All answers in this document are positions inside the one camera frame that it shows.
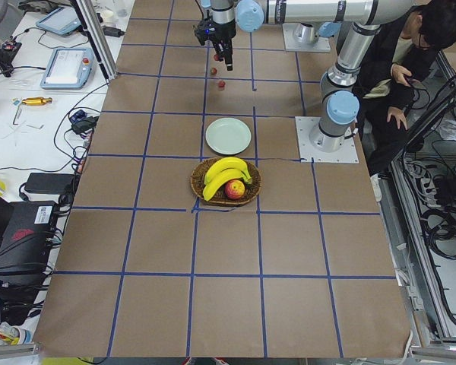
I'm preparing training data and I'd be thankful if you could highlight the pale green plate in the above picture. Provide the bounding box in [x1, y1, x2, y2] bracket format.
[205, 117, 252, 155]

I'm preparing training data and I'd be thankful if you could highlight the white paper cup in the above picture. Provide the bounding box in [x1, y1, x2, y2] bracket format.
[100, 9, 116, 27]

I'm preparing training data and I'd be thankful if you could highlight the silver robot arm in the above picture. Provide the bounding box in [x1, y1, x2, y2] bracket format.
[293, 22, 342, 44]
[194, 1, 413, 152]

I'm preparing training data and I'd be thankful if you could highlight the black computer box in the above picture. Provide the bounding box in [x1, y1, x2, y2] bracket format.
[0, 201, 60, 275]

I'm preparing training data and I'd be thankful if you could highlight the grey teach pendant near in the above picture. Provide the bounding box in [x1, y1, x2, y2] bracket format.
[40, 47, 94, 90]

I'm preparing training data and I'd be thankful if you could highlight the black power adapter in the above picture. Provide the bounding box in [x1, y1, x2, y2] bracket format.
[24, 173, 74, 195]

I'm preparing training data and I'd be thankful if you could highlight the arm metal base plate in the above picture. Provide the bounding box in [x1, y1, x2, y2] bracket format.
[295, 116, 359, 163]
[283, 22, 331, 53]

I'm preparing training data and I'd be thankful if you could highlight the red yellow apple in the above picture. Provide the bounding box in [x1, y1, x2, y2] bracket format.
[224, 179, 245, 200]

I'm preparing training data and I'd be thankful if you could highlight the grey teach pendant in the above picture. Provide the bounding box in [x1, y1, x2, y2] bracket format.
[36, 7, 81, 37]
[40, 47, 94, 90]

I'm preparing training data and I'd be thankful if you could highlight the yellow banana bunch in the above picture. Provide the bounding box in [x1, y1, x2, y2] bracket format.
[202, 157, 252, 201]

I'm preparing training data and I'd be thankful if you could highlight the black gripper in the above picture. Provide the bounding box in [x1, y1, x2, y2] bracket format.
[207, 21, 236, 71]

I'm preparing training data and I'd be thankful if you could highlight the woven wicker basket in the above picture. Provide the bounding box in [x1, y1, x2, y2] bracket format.
[190, 157, 261, 206]

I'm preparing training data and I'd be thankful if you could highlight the gold metal tool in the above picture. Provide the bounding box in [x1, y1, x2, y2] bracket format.
[21, 97, 52, 106]

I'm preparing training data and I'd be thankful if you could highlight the black smartphone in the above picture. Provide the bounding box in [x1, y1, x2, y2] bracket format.
[404, 75, 419, 84]

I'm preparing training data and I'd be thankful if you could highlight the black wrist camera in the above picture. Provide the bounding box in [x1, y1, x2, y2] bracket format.
[193, 22, 211, 46]

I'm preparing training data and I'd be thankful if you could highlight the grey teach pendant far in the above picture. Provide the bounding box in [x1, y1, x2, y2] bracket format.
[36, 7, 81, 37]

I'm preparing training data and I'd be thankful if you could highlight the person in black shirt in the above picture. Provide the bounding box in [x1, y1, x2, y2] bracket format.
[353, 0, 456, 181]

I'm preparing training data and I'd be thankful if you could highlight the aluminium frame post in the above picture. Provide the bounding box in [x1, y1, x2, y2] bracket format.
[70, 0, 117, 81]

